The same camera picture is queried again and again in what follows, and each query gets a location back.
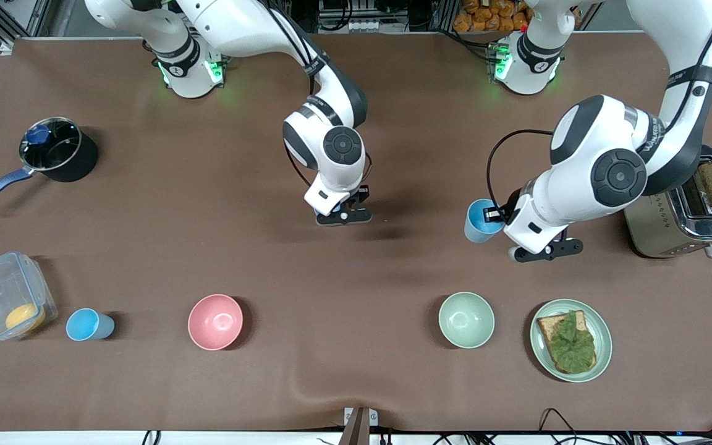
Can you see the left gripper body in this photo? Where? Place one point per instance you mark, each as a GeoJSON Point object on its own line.
{"type": "Point", "coordinates": [509, 207]}

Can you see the light blue plastic cup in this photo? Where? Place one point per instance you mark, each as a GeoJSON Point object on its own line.
{"type": "Point", "coordinates": [87, 325]}
{"type": "Point", "coordinates": [476, 225]}

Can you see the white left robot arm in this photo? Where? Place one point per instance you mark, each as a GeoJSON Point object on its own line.
{"type": "Point", "coordinates": [603, 167]}

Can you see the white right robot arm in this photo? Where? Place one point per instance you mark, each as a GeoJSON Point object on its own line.
{"type": "Point", "coordinates": [331, 148]}

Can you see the brown table cloth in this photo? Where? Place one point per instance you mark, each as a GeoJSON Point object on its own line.
{"type": "Point", "coordinates": [356, 278]}

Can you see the pale green bowl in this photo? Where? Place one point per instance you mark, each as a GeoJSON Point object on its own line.
{"type": "Point", "coordinates": [466, 319]}

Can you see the brown bread slice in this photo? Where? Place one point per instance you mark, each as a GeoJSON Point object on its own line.
{"type": "Point", "coordinates": [547, 326]}

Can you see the silver toaster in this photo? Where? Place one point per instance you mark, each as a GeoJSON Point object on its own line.
{"type": "Point", "coordinates": [665, 235]}

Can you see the green lettuce leaf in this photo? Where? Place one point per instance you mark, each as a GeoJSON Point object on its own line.
{"type": "Point", "coordinates": [572, 346]}

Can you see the pale green plate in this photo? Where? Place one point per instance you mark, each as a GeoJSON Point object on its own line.
{"type": "Point", "coordinates": [603, 334]}

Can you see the pink bowl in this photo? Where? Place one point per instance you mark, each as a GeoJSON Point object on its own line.
{"type": "Point", "coordinates": [215, 321]}

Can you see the orange snack bags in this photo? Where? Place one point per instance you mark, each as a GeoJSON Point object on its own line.
{"type": "Point", "coordinates": [492, 15]}

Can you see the metal table clamp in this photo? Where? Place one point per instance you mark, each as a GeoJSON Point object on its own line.
{"type": "Point", "coordinates": [359, 423]}

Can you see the glass lid with blue knob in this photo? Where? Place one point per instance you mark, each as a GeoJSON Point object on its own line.
{"type": "Point", "coordinates": [50, 145]}

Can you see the yellow round food piece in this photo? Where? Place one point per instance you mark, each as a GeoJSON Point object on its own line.
{"type": "Point", "coordinates": [24, 318]}

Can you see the metal corner bracket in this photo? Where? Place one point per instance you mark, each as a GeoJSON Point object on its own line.
{"type": "Point", "coordinates": [7, 46]}

